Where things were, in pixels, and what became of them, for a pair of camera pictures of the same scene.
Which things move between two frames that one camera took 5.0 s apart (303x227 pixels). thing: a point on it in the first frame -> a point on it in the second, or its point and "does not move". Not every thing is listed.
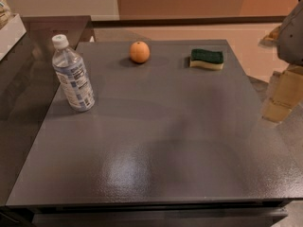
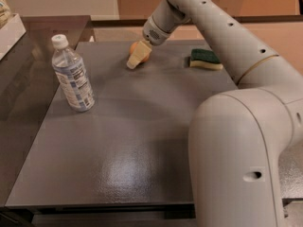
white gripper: (292, 37) -> (153, 34)
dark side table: (27, 87) does not move
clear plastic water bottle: (72, 75) does not move
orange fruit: (139, 52) does not move
